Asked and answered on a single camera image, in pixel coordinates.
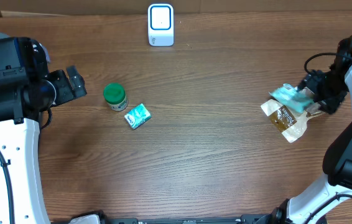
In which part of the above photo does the teal snack packet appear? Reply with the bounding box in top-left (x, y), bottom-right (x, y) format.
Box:
top-left (269, 83), bottom-right (313, 113)

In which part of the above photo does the beige brown snack pouch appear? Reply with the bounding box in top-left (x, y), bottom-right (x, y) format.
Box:
top-left (261, 87), bottom-right (324, 143)

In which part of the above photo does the small teal tissue pack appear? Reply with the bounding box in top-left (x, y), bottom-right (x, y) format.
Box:
top-left (124, 103), bottom-right (152, 129)

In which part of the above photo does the green lid white jar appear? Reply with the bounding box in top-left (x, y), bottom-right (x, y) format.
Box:
top-left (103, 83), bottom-right (129, 111)

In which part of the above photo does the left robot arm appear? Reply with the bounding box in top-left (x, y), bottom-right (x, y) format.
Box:
top-left (0, 33), bottom-right (86, 223)

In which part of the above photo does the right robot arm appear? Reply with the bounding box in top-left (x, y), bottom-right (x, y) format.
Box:
top-left (257, 36), bottom-right (352, 223)

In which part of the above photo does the white barcode scanner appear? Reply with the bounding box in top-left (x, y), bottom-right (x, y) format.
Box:
top-left (147, 3), bottom-right (174, 47)

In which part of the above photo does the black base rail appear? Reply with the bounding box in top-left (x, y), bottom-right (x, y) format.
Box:
top-left (51, 210), bottom-right (328, 224)

